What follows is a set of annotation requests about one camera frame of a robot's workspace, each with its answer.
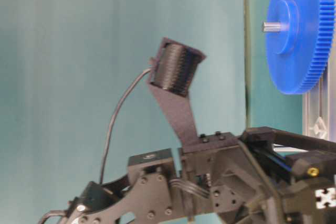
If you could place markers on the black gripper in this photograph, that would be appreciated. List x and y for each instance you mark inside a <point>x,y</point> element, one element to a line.
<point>265,175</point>

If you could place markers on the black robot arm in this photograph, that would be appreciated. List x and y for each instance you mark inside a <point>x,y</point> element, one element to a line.
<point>150,191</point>

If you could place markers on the large blue gear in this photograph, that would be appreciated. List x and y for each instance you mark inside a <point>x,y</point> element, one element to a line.
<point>298,55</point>

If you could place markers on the upper steel shaft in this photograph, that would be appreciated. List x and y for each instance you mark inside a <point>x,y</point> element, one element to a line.
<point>271,27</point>

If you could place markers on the aluminium extrusion frame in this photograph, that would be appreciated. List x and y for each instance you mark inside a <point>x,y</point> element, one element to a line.
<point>318,108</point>

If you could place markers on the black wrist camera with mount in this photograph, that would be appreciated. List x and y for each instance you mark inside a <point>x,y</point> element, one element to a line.
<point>171,74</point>

